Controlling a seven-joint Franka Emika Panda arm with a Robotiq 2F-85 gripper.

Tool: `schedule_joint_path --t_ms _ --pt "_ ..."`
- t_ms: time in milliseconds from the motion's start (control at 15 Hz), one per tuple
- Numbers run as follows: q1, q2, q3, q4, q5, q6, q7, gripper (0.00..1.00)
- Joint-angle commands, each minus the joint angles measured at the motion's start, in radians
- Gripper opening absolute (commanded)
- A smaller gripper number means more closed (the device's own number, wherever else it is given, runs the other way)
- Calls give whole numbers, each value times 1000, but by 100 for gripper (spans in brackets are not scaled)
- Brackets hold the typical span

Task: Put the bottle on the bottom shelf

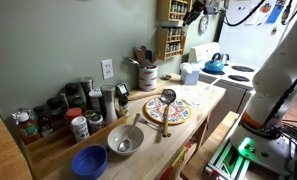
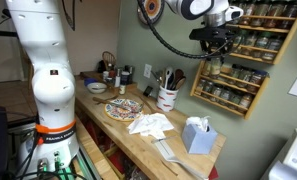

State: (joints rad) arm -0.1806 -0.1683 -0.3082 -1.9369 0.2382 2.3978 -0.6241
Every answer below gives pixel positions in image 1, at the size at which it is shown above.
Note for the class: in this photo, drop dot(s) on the colourful painted plate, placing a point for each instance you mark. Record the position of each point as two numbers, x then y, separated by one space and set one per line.
181 113

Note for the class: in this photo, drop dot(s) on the red lid jar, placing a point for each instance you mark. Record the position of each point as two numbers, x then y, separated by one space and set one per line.
74 114

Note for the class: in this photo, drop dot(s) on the stainless steel canister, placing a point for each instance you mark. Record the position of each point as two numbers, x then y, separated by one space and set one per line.
86 88

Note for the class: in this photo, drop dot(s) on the red package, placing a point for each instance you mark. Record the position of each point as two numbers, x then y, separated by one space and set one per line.
174 166

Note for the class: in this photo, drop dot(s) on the white wall outlet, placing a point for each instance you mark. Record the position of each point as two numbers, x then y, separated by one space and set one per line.
107 69

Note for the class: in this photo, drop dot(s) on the dark jar black lid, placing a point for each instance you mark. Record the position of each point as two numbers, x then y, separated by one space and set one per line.
54 108

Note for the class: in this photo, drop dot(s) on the white crock red chilies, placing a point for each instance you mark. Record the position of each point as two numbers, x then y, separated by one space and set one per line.
148 80

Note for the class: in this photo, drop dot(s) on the small silver lid jar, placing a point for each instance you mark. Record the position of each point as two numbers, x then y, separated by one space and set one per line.
95 124

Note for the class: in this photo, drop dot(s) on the white ceramic bowl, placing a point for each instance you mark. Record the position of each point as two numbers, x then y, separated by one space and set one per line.
116 136

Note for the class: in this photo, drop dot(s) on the small gold lid jar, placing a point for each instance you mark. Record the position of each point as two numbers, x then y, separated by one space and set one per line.
89 114

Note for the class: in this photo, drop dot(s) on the wooden spatula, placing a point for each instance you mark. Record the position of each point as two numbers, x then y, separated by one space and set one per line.
140 56

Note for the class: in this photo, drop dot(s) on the metal tongs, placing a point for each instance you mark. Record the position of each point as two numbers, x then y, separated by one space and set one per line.
133 61

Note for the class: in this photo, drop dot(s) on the white crumpled cloth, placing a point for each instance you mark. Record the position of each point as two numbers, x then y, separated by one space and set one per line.
194 95

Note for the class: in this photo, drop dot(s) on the decorative wall plate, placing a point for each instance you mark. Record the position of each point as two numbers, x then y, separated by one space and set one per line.
204 26

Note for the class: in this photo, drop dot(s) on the white printed paper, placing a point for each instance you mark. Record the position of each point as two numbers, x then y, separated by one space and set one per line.
259 17

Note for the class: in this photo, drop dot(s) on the dark blue spatula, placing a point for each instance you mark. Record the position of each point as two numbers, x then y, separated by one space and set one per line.
148 55

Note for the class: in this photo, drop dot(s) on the flat wooden paddle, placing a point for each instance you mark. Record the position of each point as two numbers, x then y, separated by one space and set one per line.
138 95

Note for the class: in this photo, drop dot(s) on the white spice shaker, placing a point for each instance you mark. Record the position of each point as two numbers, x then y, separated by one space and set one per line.
80 129

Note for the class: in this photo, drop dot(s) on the small glass dish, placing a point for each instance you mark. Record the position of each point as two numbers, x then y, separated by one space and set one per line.
166 77

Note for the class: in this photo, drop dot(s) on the white stove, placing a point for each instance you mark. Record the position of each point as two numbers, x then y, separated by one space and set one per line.
201 51

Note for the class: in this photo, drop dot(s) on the dark sauce bottle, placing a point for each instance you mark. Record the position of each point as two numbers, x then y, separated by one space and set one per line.
44 123

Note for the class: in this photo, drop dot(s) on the steel pepper mill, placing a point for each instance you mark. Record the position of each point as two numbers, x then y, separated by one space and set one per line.
108 103

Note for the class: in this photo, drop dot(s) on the black stove burner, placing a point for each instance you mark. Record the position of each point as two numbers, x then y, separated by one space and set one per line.
243 68
238 78

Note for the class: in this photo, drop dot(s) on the white box container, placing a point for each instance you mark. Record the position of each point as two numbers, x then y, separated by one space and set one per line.
189 78

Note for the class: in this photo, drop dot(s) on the metal spoon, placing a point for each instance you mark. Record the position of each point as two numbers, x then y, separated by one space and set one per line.
124 145

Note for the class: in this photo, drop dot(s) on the white refrigerator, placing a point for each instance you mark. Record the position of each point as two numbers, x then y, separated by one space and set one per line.
244 43

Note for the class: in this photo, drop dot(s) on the small black cap bottle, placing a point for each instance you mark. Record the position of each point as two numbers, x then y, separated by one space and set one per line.
123 106

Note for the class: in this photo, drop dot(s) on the hot sauce bottle white cap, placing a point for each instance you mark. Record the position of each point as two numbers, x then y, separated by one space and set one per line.
28 128

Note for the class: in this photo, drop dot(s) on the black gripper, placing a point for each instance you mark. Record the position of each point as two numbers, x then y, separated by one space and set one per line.
197 9

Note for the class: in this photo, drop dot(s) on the metal fork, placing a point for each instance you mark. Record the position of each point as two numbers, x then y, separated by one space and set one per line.
149 124

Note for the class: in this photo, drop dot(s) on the blue kettle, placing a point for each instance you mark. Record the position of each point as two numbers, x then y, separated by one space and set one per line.
214 66

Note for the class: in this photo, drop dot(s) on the white salt canister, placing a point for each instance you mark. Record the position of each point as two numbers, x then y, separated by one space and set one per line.
95 100

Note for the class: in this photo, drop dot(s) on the blue paper sheet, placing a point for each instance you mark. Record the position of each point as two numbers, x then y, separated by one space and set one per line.
274 15

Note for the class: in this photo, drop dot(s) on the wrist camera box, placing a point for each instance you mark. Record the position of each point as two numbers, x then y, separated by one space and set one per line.
210 10

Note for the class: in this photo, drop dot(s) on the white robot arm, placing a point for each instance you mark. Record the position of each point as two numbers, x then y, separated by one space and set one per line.
274 76

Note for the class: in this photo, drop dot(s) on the wooden wall spice rack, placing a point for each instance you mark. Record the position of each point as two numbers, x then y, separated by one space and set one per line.
161 10
159 43

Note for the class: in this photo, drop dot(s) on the blue plastic bowl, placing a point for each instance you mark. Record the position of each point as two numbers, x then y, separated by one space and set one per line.
88 163

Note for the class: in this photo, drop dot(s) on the brown wooden spoon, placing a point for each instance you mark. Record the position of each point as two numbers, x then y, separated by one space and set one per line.
155 56

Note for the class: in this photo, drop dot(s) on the tall black cap bottle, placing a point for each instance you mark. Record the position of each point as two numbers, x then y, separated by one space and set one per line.
73 95

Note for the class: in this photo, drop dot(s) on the black digital timer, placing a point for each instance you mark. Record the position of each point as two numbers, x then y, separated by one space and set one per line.
122 89

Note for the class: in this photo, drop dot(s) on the metal robot stand frame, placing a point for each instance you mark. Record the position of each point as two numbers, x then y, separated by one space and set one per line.
221 163

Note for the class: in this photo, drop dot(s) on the wooden tiered spice tray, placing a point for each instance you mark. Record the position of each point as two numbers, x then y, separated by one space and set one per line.
51 153

